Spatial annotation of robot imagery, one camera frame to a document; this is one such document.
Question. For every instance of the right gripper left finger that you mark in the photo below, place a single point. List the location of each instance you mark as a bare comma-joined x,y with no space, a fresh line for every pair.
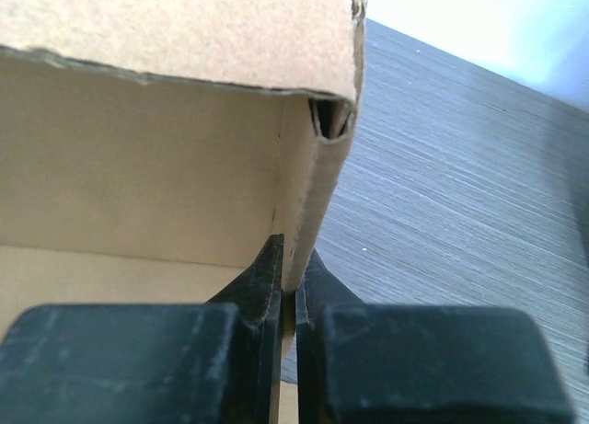
216,362

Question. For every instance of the brown cardboard sheet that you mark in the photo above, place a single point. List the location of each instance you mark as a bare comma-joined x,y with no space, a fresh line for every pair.
149,148

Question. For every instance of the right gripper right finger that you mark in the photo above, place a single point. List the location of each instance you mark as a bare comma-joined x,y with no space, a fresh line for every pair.
391,363

